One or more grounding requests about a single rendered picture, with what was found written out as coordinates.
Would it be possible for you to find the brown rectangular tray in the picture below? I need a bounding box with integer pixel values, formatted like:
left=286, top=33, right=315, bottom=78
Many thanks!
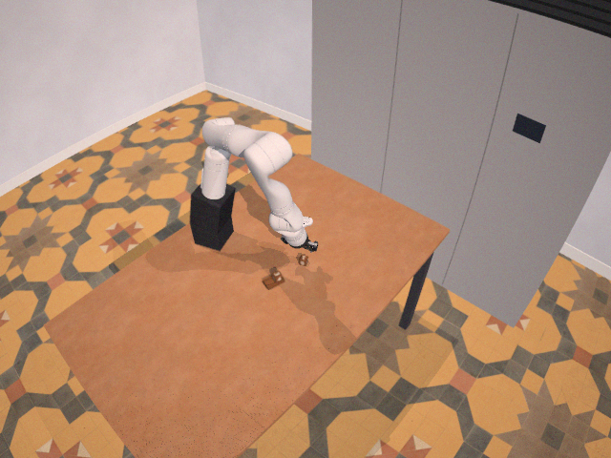
left=263, top=276, right=285, bottom=290

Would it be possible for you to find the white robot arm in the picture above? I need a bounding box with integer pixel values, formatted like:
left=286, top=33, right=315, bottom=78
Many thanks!
left=200, top=117, right=313, bottom=246

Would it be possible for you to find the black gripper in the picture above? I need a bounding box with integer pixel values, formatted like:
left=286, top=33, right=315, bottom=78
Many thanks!
left=281, top=235, right=318, bottom=253

